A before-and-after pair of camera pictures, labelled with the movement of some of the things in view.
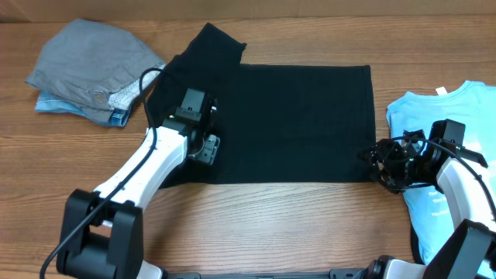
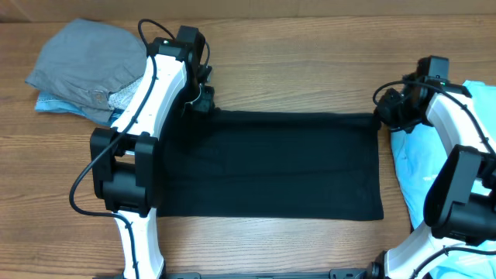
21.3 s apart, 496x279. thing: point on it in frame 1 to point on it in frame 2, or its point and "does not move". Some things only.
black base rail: [332, 274] does not move
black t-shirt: [274, 123] to [271, 164]
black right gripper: [384, 154] to [383, 113]
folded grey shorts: [94, 67] does not move
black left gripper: [208, 149] to [203, 103]
